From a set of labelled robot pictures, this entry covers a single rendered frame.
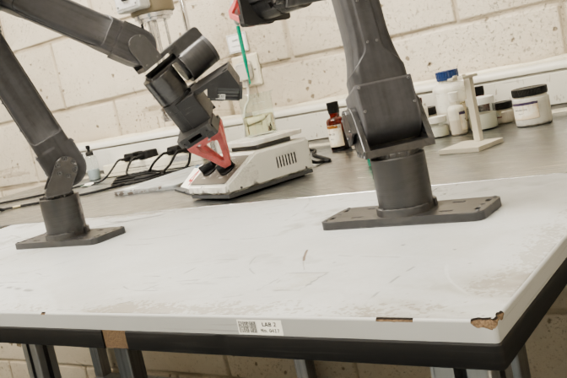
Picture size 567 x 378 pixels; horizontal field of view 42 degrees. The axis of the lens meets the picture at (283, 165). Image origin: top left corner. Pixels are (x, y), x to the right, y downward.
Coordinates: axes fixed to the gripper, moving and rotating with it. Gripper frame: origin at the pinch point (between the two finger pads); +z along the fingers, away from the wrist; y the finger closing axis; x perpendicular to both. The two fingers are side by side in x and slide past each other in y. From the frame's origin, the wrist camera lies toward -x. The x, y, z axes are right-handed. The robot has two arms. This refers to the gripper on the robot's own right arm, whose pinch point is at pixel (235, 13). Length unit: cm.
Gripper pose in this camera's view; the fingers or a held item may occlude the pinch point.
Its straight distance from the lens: 139.3
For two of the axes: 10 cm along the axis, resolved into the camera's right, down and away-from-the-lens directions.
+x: 2.0, 9.7, 1.1
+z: -6.0, 0.3, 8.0
